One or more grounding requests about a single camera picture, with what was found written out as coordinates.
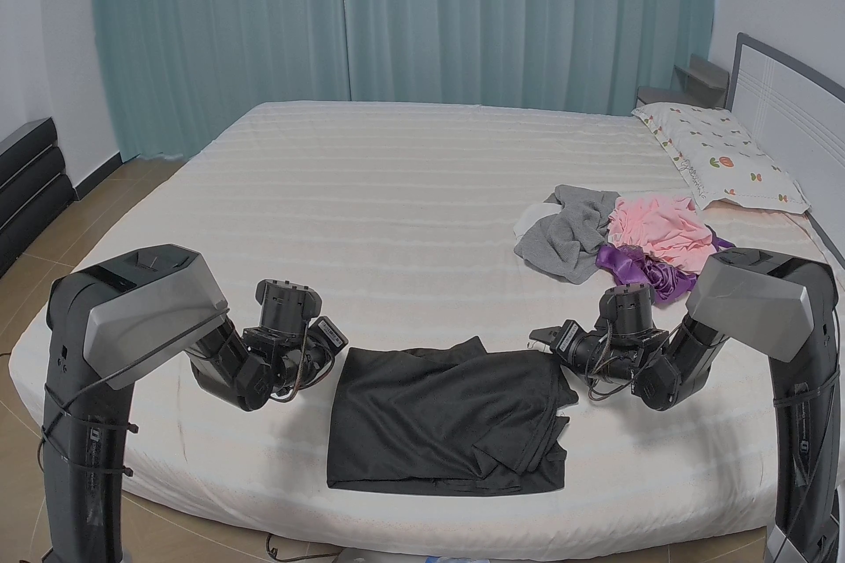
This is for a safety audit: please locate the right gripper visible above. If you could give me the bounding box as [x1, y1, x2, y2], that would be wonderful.
[553, 320, 599, 378]

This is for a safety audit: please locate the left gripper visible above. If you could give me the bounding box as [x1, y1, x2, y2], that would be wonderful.
[305, 315, 349, 380]

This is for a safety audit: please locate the black garment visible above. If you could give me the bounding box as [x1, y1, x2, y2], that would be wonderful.
[325, 336, 579, 493]

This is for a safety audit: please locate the bed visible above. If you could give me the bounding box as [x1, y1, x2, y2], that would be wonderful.
[7, 33, 845, 555]

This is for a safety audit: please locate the purple garment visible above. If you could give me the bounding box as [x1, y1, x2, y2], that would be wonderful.
[594, 237, 738, 306]

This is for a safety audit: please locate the grey garment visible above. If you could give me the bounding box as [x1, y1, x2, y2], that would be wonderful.
[514, 184, 622, 285]

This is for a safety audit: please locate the white garment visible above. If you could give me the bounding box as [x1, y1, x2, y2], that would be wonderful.
[514, 203, 563, 239]

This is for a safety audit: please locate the pink garment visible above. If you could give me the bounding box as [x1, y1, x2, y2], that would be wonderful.
[606, 192, 718, 278]

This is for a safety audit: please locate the white printed pillow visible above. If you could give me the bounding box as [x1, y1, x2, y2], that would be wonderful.
[630, 102, 813, 216]

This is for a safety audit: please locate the grey bedside table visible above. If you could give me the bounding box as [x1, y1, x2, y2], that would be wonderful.
[636, 54, 731, 110]

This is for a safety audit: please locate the black chest of drawers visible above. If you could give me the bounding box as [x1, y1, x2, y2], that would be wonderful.
[0, 117, 75, 279]

